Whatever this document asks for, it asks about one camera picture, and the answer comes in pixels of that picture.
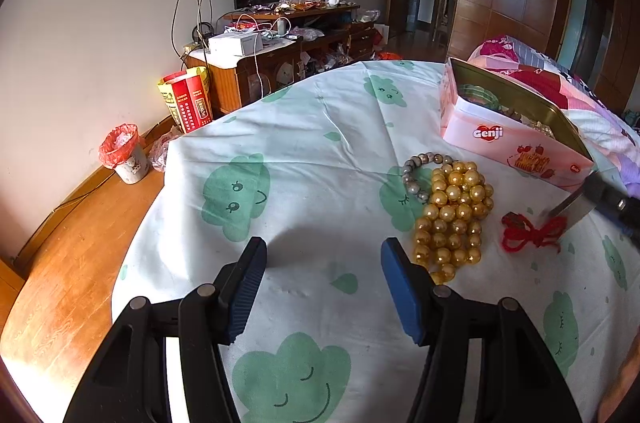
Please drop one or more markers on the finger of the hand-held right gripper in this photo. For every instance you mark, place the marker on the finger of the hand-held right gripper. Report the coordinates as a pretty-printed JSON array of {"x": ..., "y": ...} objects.
[
  {"x": 607, "y": 193},
  {"x": 632, "y": 228}
]

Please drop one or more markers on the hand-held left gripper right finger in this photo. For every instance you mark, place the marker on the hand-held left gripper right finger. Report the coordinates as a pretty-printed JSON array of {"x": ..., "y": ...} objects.
[{"x": 405, "y": 298}]

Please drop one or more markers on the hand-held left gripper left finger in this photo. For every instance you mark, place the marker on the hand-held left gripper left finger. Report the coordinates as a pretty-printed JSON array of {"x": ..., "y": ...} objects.
[{"x": 245, "y": 298}]

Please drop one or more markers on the pink tin box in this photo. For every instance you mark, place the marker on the pink tin box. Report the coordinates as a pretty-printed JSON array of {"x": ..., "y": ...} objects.
[{"x": 500, "y": 138}]

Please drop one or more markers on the person's right forearm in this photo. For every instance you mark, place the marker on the person's right forearm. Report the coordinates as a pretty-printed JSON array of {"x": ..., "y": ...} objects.
[{"x": 625, "y": 383}]

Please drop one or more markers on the pink patchwork quilt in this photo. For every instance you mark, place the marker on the pink patchwork quilt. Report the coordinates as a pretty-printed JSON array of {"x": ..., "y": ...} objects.
[{"x": 550, "y": 88}]

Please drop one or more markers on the white green cloud tablecloth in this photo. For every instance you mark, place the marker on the white green cloud tablecloth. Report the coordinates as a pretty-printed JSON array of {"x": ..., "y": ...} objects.
[{"x": 310, "y": 183}]

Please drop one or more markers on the green bangle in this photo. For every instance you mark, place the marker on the green bangle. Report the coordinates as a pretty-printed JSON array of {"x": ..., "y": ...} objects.
[{"x": 475, "y": 92}]

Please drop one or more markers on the clear plastic bag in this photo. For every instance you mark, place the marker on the clear plastic bag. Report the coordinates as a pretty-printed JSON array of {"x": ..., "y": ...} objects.
[{"x": 162, "y": 150}]

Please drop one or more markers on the trash bin with red liner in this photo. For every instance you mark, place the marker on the trash bin with red liner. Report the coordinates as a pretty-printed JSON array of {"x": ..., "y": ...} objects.
[{"x": 125, "y": 158}]

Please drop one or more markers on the yellow red paper bag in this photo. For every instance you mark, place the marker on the yellow red paper bag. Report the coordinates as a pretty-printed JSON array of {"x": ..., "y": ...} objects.
[{"x": 187, "y": 103}]

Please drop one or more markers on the wooden wardrobe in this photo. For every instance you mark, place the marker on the wooden wardrobe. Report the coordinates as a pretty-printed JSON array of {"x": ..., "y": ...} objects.
[{"x": 500, "y": 13}]

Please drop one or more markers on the wooden tv cabinet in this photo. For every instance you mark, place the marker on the wooden tv cabinet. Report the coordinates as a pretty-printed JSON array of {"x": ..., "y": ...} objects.
[{"x": 222, "y": 83}]

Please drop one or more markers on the wooden cabinet corner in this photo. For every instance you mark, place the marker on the wooden cabinet corner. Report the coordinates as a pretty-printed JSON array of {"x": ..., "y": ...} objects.
[{"x": 9, "y": 293}]

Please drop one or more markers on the orange plastic bag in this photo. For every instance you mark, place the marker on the orange plastic bag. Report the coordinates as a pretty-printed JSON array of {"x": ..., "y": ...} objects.
[{"x": 387, "y": 55}]

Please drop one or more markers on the white cardboard box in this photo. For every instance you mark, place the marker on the white cardboard box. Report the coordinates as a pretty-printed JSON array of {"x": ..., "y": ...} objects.
[{"x": 232, "y": 45}]

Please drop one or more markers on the white paper bag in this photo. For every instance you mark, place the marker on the white paper bag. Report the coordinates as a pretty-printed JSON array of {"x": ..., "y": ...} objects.
[{"x": 381, "y": 35}]

